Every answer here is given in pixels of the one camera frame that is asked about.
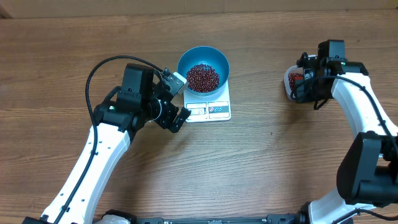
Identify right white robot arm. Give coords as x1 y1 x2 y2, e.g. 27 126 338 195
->
277 40 397 223

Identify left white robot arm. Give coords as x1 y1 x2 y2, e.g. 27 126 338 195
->
23 63 190 223

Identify white digital kitchen scale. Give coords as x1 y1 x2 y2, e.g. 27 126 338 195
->
183 82 232 123

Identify red beans in bowl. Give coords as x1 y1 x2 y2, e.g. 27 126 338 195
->
187 63 220 93

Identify blue metal bowl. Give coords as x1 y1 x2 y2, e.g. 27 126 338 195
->
177 46 230 96

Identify red beans in container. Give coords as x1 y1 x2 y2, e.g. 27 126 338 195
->
288 73 303 90

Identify clear plastic container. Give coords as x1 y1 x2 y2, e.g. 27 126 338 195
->
284 65 302 101

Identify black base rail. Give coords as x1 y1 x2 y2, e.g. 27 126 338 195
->
93 210 312 224

